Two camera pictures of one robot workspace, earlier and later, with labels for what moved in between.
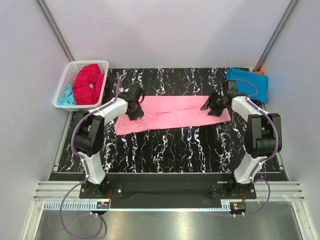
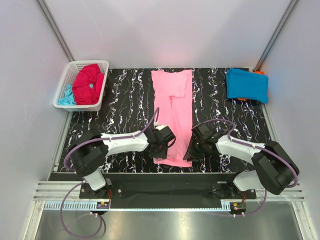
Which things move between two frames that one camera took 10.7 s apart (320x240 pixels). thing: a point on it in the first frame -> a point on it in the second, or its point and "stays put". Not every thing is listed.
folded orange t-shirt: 260,72 stays put
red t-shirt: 87,84 stays put
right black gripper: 214,112 -> 191,154
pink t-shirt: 160,112 -> 173,102
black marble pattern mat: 217,148 stays put
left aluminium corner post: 56,30 stays put
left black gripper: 139,113 -> 161,155
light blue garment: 69,99 stays put
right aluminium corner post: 260,63 stays put
